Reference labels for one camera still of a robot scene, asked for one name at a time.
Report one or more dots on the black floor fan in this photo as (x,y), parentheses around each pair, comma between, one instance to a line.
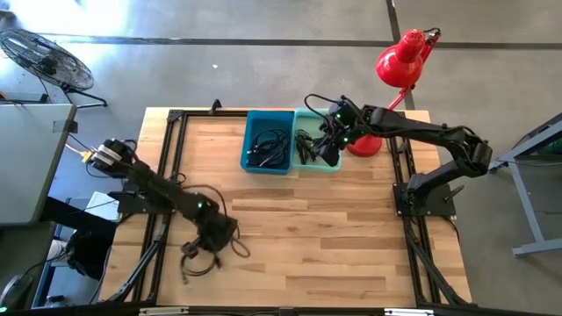
(44,61)

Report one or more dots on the red desk lamp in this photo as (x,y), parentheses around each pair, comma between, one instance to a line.
(397,66)

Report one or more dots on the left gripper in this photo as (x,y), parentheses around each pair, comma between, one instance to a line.
(217,230)

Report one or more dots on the silver metal bracket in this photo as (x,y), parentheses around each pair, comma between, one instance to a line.
(408,312)
(163,311)

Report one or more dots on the black aluminium table frame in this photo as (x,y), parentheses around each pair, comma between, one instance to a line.
(206,113)

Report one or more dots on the blue plastic bin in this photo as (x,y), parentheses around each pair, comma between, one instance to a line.
(263,119)

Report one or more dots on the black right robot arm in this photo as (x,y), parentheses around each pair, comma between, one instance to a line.
(417,127)

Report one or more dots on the grey side table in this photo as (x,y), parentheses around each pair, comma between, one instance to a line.
(26,167)

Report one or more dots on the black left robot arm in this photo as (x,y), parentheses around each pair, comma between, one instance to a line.
(153,188)

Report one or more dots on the teal plastic bin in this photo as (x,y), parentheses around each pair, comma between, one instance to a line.
(303,120)

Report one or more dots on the dark computer mouse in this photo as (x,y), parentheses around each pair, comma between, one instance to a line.
(15,292)

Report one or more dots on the yellow power connector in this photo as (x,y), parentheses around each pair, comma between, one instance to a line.
(86,155)

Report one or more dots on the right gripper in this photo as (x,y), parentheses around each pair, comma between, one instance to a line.
(347,125)

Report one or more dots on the white paper sheet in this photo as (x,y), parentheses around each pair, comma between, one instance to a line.
(103,204)

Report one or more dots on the grey metal table frame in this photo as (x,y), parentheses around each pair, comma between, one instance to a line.
(538,248)

